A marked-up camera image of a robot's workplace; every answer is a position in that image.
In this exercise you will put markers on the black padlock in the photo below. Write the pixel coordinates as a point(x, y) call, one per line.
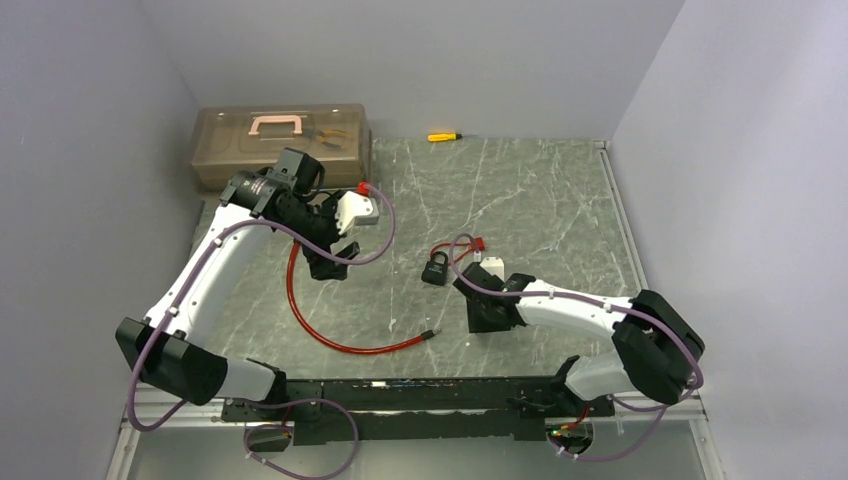
point(435, 271)

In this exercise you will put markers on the yellow handled pliers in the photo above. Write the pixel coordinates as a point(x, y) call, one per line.
point(333, 138)

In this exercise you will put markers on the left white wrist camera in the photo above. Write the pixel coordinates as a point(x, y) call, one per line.
point(356, 208)

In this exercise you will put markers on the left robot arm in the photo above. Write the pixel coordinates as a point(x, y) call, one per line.
point(168, 346)

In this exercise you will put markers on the yellow handled screwdriver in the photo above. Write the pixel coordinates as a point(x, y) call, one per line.
point(444, 137)

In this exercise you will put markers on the brown translucent plastic toolbox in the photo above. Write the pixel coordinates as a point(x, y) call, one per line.
point(221, 146)

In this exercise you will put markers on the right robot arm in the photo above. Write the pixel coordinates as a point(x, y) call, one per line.
point(653, 349)

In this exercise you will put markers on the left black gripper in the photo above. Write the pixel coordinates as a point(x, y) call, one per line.
point(324, 255)

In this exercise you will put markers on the red cable lock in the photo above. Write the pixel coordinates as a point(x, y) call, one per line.
point(312, 332)

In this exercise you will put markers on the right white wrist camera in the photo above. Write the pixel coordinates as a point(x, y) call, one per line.
point(494, 266)

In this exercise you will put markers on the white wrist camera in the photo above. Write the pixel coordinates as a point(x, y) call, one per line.
point(356, 208)
point(494, 266)

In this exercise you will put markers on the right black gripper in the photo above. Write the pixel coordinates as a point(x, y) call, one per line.
point(482, 299)

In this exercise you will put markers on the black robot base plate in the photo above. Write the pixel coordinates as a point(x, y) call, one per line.
point(522, 408)

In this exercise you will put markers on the pink toolbox handle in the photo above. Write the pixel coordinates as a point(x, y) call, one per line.
point(295, 121)

